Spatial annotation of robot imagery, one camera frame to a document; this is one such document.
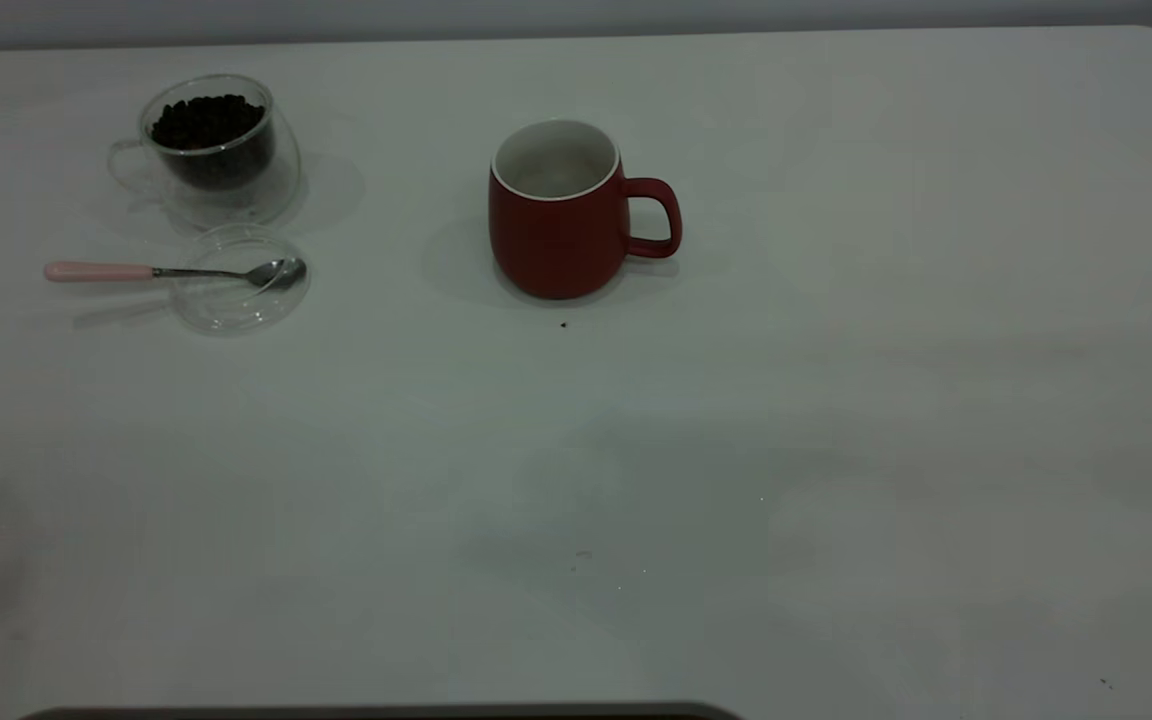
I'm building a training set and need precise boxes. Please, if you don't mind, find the red ceramic mug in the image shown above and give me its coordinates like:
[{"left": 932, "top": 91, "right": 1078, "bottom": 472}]
[{"left": 488, "top": 118, "right": 684, "bottom": 301}]

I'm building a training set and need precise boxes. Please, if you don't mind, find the pink handled metal spoon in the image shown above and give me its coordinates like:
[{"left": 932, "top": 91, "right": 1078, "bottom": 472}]
[{"left": 44, "top": 257, "right": 308, "bottom": 292}]

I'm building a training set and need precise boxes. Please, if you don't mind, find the clear glass cup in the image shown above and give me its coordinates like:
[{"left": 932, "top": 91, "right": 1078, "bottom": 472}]
[{"left": 108, "top": 74, "right": 303, "bottom": 231}]

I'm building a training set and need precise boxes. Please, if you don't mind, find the dark coffee beans pile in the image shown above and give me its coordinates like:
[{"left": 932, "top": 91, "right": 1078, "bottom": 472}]
[{"left": 150, "top": 94, "right": 275, "bottom": 191}]

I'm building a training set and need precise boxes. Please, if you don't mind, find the small clear glass dish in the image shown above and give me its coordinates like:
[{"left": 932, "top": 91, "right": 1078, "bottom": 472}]
[{"left": 171, "top": 224, "right": 312, "bottom": 336}]

